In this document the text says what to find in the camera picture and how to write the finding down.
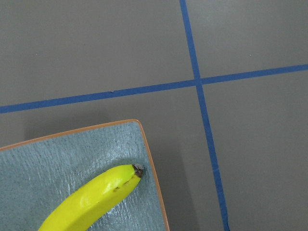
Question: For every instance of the grey square plate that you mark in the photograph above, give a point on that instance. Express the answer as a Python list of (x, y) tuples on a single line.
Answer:
[(36, 175)]

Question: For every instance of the yellow banana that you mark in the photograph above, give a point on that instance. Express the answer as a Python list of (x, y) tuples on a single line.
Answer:
[(90, 202)]

